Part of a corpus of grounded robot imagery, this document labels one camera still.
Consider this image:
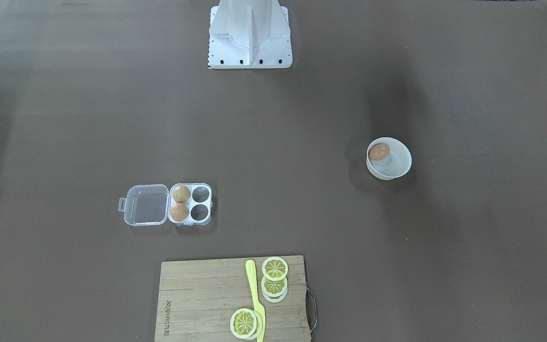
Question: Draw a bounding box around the clear plastic egg box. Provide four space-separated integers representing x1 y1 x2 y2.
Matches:
117 183 213 227

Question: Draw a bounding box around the brown egg from bowl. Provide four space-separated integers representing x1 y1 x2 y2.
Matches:
368 143 390 162

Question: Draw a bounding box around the upper brown egg in box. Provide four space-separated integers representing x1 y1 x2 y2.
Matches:
171 184 191 203

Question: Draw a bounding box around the brown egg in box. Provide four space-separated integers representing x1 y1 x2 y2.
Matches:
169 203 189 222
171 184 191 203

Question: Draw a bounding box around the lower brown egg in box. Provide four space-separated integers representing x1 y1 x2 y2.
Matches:
169 203 189 222

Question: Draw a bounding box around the yellow plastic knife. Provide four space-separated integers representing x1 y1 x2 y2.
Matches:
245 259 266 342

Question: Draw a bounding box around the top lemon slice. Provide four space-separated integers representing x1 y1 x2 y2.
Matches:
261 256 289 281

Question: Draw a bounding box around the middle lemon slice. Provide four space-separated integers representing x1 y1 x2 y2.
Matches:
261 276 287 298

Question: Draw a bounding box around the white round bowl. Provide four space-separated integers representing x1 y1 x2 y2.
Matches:
365 137 413 181

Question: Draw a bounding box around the hidden white lemon slice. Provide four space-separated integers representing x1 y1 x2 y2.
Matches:
263 288 287 303

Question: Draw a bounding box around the bamboo cutting board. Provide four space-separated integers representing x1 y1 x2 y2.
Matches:
154 255 319 342

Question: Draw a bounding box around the rear lemon slice by knife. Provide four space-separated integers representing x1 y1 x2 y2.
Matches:
246 310 264 340

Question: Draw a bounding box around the lemon slice by knife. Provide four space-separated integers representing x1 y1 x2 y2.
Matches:
246 310 264 340
229 308 256 340

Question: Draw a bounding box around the front lemon slice by knife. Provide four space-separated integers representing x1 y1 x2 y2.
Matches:
229 308 256 340

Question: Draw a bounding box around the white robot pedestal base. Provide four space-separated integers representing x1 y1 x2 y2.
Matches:
207 0 293 69

